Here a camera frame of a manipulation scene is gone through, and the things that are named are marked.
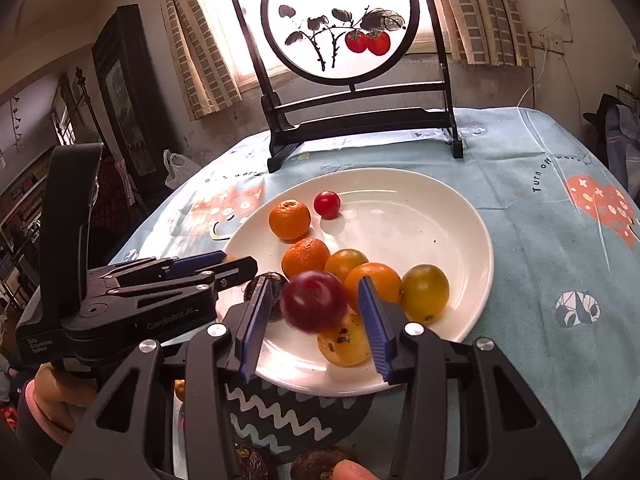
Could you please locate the large mandarin orange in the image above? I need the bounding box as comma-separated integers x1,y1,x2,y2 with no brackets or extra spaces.
281,237,332,280

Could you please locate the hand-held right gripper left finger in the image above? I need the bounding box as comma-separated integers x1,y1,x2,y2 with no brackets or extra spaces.
52,274,281,480

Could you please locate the light blue printed tablecloth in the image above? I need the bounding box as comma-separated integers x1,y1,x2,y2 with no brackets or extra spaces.
107,106,640,480

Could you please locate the wall power outlet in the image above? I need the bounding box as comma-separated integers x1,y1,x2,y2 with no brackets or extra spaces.
529,31,566,53

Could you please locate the person's left hand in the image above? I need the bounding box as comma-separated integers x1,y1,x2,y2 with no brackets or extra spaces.
34,362,108,433

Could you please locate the bookshelf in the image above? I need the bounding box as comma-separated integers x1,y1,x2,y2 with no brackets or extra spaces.
0,160,51,311

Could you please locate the white plastic bag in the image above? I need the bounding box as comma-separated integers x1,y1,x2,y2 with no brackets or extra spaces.
164,149,201,188

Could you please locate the red cherry tomato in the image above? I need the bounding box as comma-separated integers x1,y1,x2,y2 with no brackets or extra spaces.
313,190,342,220

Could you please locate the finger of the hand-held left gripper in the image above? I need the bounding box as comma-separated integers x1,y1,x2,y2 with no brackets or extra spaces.
106,256,259,312
87,250,229,282

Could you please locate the dark red plum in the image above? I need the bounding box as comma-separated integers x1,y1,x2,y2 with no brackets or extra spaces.
280,270,349,334

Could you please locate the yellow-orange round fruit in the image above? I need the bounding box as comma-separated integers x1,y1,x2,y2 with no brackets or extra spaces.
324,248,370,283

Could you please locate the yellow-green plum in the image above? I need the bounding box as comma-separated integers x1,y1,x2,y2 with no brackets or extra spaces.
400,264,451,324

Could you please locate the person's left forearm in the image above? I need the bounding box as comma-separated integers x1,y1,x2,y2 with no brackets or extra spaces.
15,377,76,461

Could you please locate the white plate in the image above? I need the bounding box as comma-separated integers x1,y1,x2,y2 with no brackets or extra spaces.
210,167,495,396

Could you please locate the spotted yellow fruit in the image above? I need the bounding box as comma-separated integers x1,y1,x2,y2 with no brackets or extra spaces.
317,312,373,368

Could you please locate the round painted table screen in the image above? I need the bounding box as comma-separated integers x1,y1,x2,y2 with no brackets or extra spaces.
225,0,465,173

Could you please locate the blue-grey clothes pile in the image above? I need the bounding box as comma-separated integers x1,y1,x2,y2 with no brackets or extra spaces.
602,102,640,181

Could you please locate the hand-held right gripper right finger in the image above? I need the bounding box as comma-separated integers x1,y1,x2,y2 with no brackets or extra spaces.
356,275,583,480

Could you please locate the dark purple passion fruit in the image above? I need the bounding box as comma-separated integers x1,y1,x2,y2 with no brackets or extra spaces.
243,271,290,322

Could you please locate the dark framed wall painting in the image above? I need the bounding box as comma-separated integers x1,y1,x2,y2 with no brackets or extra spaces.
92,4,166,181

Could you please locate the person's right hand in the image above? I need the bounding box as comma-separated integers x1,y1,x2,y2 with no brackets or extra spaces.
332,459,381,480

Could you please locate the checked beige curtain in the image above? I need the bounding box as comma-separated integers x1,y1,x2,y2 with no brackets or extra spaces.
430,0,536,67
147,0,243,121

